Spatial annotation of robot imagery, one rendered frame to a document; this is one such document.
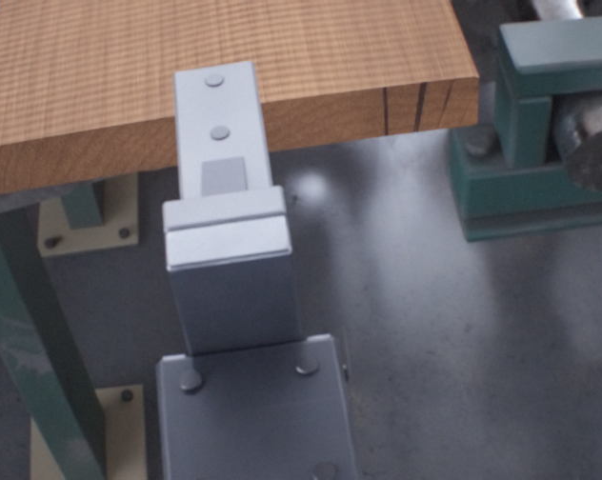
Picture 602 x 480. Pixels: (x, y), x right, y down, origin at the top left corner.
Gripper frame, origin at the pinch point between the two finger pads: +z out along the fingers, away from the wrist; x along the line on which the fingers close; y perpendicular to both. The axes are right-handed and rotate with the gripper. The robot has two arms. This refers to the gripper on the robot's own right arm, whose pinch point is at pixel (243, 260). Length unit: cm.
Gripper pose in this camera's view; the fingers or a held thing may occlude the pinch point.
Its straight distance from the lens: 39.0
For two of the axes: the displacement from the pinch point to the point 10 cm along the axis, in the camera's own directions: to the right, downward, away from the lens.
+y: -9.9, 1.4, -0.1
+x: 0.8, 6.4, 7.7
